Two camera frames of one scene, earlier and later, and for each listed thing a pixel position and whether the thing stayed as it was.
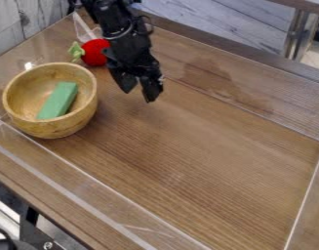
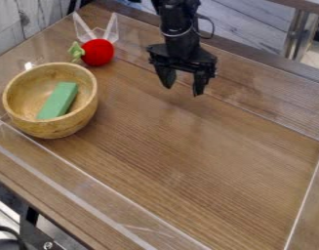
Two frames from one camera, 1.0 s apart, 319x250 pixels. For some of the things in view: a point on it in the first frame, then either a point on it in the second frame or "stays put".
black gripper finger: x=152 y=86 to x=199 y=81
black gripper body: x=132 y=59 to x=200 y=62
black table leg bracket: x=29 y=234 stays put
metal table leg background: x=302 y=27 stays put
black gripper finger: x=127 y=79 to x=167 y=75
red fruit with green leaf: x=89 y=51 stays put
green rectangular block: x=59 y=101 stays put
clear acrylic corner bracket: x=83 y=32 stays put
